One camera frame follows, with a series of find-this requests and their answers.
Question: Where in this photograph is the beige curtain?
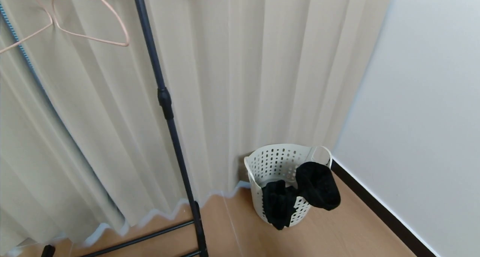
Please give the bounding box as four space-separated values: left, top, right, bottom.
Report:
0 9 126 256
0 0 395 231

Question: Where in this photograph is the black knit garment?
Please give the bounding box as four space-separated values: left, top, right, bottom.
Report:
295 162 341 211

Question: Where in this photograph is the black clothes rack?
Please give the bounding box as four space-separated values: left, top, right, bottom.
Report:
41 0 209 257

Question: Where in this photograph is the black smooth garment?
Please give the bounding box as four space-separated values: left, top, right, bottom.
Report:
261 180 300 230

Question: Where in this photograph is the pink clothes hanger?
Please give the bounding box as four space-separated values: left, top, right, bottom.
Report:
0 0 55 55
51 0 130 47

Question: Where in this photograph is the white laundry basket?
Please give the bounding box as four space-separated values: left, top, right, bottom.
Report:
244 144 333 227

